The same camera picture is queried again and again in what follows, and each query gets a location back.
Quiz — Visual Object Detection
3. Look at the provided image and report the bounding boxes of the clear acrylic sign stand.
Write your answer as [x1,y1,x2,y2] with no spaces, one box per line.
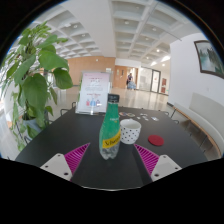
[75,70,112,116]

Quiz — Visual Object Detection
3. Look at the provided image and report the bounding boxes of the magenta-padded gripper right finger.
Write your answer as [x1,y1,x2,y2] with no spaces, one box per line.
[131,143,183,186]

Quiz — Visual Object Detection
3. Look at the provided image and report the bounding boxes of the framed landscape picture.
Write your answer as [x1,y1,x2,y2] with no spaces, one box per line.
[193,39,224,80]

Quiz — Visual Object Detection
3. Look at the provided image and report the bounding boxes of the long white wall bench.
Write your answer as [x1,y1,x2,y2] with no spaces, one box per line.
[168,92,224,158]

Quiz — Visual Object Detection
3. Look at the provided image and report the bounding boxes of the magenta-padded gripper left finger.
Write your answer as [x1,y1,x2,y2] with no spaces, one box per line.
[39,142,92,183]

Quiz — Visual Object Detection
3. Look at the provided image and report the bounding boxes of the green leafy potted plant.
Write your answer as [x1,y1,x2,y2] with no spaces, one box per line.
[0,21,74,153]

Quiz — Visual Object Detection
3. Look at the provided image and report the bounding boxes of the white polka dot mug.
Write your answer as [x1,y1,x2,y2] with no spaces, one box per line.
[119,118,142,145]

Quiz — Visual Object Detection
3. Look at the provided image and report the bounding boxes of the person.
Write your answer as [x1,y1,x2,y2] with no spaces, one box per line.
[125,72,137,91]

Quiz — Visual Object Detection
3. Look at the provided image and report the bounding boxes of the flat round red coaster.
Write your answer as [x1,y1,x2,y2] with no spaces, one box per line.
[147,134,165,147]

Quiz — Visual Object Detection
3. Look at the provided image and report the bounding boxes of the green plastic drink bottle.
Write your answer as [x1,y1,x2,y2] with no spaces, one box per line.
[98,93,122,160]

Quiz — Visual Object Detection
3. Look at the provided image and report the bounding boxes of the ceiling lights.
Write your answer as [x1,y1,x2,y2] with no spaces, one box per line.
[66,19,171,66]

